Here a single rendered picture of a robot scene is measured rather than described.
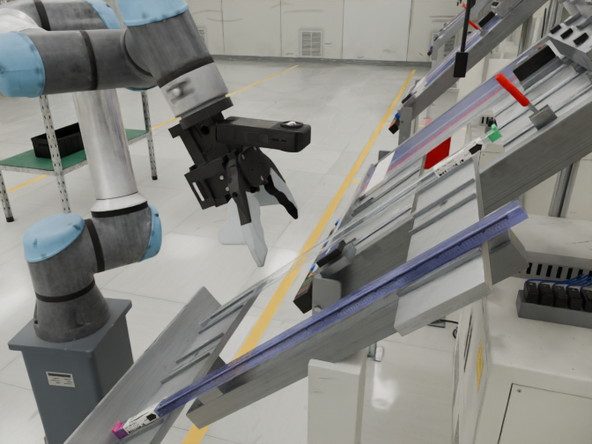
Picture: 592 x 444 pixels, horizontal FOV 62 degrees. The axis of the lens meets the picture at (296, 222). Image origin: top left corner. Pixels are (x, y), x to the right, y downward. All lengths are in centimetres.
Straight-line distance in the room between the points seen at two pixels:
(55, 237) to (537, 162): 84
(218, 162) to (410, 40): 905
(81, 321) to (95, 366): 10
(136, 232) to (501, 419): 79
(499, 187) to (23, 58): 65
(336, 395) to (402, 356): 130
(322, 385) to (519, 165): 42
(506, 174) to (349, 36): 903
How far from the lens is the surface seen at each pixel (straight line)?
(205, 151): 65
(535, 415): 102
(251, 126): 60
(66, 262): 106
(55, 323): 112
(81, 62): 69
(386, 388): 176
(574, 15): 106
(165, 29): 62
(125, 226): 107
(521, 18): 220
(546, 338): 103
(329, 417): 63
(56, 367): 118
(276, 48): 1014
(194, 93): 61
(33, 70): 68
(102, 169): 107
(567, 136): 77
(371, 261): 85
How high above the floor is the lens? 119
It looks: 25 degrees down
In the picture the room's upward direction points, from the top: straight up
